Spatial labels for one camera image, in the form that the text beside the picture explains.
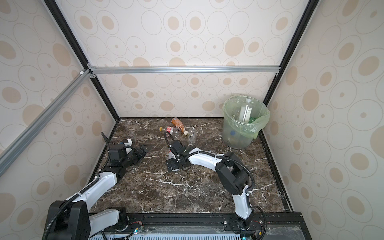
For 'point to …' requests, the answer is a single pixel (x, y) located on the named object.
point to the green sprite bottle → (251, 119)
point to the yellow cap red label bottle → (172, 130)
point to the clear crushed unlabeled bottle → (192, 136)
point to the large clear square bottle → (245, 112)
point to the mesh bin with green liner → (238, 135)
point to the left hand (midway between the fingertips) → (151, 146)
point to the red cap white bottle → (171, 155)
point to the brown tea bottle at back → (178, 123)
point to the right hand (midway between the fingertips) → (174, 166)
